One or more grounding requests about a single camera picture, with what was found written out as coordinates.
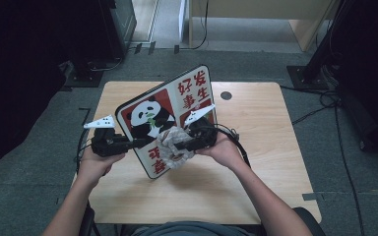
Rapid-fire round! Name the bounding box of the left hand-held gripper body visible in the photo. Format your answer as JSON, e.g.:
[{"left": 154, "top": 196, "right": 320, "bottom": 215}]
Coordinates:
[{"left": 83, "top": 114, "right": 136, "bottom": 158}]

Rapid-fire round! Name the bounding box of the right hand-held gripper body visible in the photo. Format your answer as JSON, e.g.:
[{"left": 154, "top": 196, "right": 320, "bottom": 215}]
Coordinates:
[{"left": 183, "top": 103, "right": 219, "bottom": 152}]

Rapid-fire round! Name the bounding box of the grey cloth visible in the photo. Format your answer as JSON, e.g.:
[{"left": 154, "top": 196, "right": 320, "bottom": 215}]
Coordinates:
[{"left": 157, "top": 126, "right": 197, "bottom": 170}]

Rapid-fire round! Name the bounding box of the square panda print board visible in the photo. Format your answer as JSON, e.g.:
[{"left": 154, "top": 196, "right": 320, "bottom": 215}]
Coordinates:
[{"left": 115, "top": 64, "right": 219, "bottom": 180}]

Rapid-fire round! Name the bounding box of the person's right hand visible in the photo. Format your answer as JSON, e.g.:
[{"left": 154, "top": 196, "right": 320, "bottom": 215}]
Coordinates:
[{"left": 195, "top": 132, "right": 244, "bottom": 172}]

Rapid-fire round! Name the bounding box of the person's left hand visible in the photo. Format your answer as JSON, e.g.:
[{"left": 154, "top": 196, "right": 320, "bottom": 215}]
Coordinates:
[{"left": 77, "top": 150, "right": 127, "bottom": 188}]

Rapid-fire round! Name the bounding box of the black angled floor tape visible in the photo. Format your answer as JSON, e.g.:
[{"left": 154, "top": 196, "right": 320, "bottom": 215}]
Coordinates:
[{"left": 78, "top": 107, "right": 93, "bottom": 127}]

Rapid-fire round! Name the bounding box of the black stand base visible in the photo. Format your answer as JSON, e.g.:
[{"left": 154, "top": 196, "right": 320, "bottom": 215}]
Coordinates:
[{"left": 64, "top": 60, "right": 105, "bottom": 89}]

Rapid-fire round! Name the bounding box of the black chair armrest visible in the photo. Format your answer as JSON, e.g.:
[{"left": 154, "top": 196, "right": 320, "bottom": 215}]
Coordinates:
[{"left": 78, "top": 206, "right": 96, "bottom": 236}]

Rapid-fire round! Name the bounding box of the dark curtain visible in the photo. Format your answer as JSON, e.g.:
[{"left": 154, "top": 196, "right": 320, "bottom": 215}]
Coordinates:
[
  {"left": 328, "top": 0, "right": 378, "bottom": 162},
  {"left": 0, "top": 0, "right": 112, "bottom": 192}
]

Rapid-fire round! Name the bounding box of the black cabinet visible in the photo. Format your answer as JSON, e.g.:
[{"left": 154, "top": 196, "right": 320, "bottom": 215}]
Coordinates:
[{"left": 97, "top": 0, "right": 138, "bottom": 62}]

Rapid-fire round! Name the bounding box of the black metal stand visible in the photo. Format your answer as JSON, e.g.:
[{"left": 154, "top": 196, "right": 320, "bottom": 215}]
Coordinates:
[{"left": 286, "top": 0, "right": 352, "bottom": 91}]

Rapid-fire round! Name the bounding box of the light wooden desk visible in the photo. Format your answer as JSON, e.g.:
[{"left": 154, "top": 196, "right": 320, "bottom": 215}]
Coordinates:
[{"left": 187, "top": 0, "right": 341, "bottom": 53}]

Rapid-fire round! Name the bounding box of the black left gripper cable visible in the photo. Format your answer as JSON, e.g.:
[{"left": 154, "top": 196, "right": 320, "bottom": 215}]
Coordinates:
[{"left": 75, "top": 127, "right": 93, "bottom": 173}]

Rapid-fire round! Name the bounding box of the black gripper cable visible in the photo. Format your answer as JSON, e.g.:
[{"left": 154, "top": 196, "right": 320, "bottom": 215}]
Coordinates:
[
  {"left": 214, "top": 123, "right": 252, "bottom": 169},
  {"left": 75, "top": 127, "right": 93, "bottom": 173}
]

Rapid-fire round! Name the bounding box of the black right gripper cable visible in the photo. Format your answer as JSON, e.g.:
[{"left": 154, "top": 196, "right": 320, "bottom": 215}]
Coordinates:
[{"left": 214, "top": 123, "right": 252, "bottom": 169}]

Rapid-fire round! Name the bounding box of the black hanging cable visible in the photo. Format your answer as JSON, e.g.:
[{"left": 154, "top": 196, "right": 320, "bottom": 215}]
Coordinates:
[{"left": 173, "top": 0, "right": 210, "bottom": 51}]

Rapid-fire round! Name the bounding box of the long black floor cable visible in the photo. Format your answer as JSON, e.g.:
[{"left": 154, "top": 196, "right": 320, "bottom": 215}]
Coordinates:
[{"left": 334, "top": 104, "right": 366, "bottom": 236}]

